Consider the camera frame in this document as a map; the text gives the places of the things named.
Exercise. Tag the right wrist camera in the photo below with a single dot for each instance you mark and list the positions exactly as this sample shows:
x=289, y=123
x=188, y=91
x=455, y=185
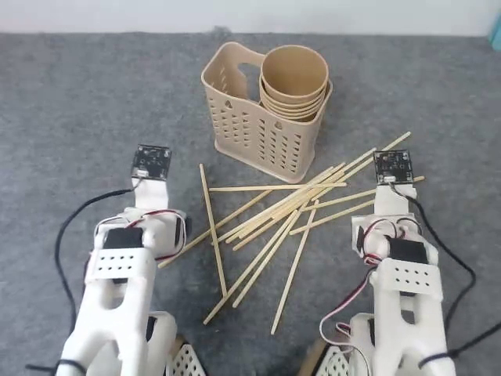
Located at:
x=393, y=166

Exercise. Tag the brown paper cup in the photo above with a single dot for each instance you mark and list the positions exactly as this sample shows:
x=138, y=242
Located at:
x=294, y=101
x=291, y=74
x=299, y=119
x=298, y=115
x=295, y=106
x=296, y=111

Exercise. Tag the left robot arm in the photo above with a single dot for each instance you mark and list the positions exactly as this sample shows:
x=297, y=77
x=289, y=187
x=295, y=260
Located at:
x=117, y=309

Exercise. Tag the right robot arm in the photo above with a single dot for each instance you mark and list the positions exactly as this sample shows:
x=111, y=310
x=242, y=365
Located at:
x=411, y=313

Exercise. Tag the beige plastic basket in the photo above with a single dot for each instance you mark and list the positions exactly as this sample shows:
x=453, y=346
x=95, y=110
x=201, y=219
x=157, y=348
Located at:
x=242, y=133

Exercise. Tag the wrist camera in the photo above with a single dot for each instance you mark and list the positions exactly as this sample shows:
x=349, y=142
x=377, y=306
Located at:
x=152, y=161
x=393, y=166

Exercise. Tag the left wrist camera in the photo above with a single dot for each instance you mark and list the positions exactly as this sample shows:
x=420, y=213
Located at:
x=152, y=161

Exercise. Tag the wooden chopstick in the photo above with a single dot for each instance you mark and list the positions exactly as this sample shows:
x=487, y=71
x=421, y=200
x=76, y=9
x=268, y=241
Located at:
x=219, y=260
x=244, y=232
x=336, y=168
x=250, y=239
x=289, y=282
x=235, y=228
x=184, y=250
x=242, y=277
x=242, y=188
x=395, y=141
x=336, y=216
x=360, y=157
x=254, y=276
x=344, y=199

